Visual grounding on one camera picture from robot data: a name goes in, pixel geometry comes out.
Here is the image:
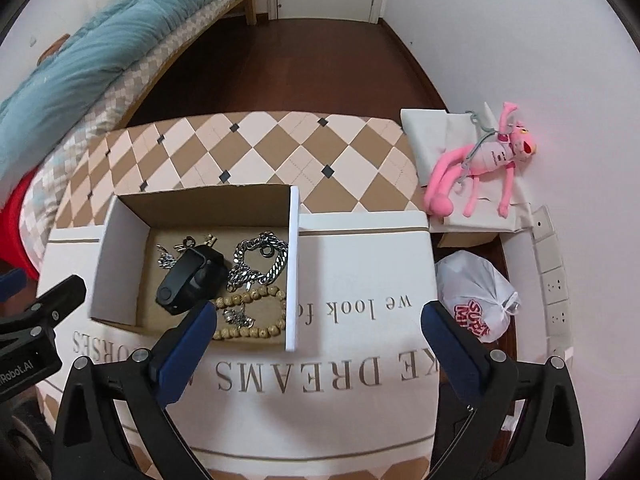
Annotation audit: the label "wooden bed frame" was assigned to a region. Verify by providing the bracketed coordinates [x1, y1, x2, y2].
[220, 0, 258, 26]

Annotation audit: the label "blue quilt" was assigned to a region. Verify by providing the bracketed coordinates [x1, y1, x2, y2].
[0, 0, 266, 186]

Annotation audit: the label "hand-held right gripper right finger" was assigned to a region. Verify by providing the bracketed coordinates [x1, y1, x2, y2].
[420, 300, 587, 480]

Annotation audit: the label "silver pendant necklace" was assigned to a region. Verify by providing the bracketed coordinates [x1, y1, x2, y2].
[155, 232, 221, 273]

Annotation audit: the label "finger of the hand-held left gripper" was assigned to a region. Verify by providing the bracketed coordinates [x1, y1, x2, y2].
[0, 268, 27, 302]
[0, 275, 87, 346]

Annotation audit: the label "black smart band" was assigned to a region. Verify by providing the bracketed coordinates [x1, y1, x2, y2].
[156, 245, 228, 316]

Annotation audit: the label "brown cloth item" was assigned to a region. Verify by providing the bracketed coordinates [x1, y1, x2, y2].
[37, 34, 71, 66]

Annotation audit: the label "pink plush toy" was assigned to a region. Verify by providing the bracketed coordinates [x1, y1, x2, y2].
[422, 101, 538, 219]

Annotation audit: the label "white power strip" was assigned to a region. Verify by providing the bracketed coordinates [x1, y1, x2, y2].
[530, 205, 576, 361]

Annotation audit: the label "silver chain bracelet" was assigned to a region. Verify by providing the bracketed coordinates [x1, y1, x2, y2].
[227, 231, 291, 293]

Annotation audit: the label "diamond pattern tablecloth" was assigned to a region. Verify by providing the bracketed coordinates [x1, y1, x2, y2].
[36, 111, 441, 480]

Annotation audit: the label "flat brown cardboard box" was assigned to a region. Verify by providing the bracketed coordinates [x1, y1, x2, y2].
[437, 230, 501, 250]

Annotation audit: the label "wooden bead bracelet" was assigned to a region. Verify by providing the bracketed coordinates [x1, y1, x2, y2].
[209, 285, 288, 341]

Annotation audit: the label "red bed sheet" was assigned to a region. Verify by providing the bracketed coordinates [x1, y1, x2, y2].
[0, 170, 41, 281]

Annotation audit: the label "white plastic bag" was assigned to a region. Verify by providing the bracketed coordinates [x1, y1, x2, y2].
[434, 251, 521, 343]

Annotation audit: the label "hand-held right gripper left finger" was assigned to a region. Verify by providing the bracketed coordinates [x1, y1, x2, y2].
[52, 299, 218, 480]

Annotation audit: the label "grey wire hanger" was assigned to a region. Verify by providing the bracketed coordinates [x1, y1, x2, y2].
[460, 109, 503, 173]

